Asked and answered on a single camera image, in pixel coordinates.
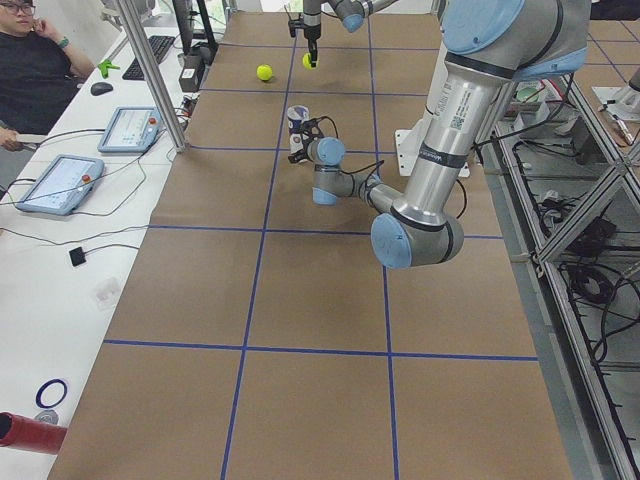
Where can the small black square device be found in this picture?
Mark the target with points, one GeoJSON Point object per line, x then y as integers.
{"type": "Point", "coordinates": [77, 256]}

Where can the black computer mouse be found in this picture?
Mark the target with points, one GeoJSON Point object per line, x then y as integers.
{"type": "Point", "coordinates": [100, 88]}

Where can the seated person black shirt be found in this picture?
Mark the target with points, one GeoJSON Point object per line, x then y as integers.
{"type": "Point", "coordinates": [40, 73]}

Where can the yellow Wilson tennis ball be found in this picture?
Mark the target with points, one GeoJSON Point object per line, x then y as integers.
{"type": "Point", "coordinates": [307, 61]}

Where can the aluminium frame post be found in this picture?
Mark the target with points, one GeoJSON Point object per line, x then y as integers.
{"type": "Point", "coordinates": [143, 52]}

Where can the yellow tennis ball far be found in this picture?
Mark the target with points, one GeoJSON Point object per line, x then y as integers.
{"type": "Point", "coordinates": [264, 72]}

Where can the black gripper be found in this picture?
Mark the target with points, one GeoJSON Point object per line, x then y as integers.
{"type": "Point", "coordinates": [300, 149]}
{"type": "Point", "coordinates": [311, 31]}

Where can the white blue tennis ball can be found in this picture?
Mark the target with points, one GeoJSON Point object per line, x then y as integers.
{"type": "Point", "coordinates": [296, 115]}

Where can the lower teach pendant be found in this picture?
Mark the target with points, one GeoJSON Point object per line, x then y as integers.
{"type": "Point", "coordinates": [63, 186]}

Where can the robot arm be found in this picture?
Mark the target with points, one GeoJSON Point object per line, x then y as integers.
{"type": "Point", "coordinates": [351, 14]}
{"type": "Point", "coordinates": [488, 44]}

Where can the green plastic part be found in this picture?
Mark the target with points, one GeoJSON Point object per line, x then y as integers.
{"type": "Point", "coordinates": [105, 66]}

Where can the teach pendant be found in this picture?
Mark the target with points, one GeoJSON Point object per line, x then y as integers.
{"type": "Point", "coordinates": [63, 186]}
{"type": "Point", "coordinates": [132, 129]}

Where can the red bottle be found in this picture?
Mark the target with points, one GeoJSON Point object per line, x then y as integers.
{"type": "Point", "coordinates": [22, 433]}

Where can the upper teach pendant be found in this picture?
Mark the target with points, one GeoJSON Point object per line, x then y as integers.
{"type": "Point", "coordinates": [132, 129]}

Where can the brown paper table cover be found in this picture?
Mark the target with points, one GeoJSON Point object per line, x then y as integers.
{"type": "Point", "coordinates": [257, 336]}

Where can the black box with label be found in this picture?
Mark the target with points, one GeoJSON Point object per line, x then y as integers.
{"type": "Point", "coordinates": [193, 69]}

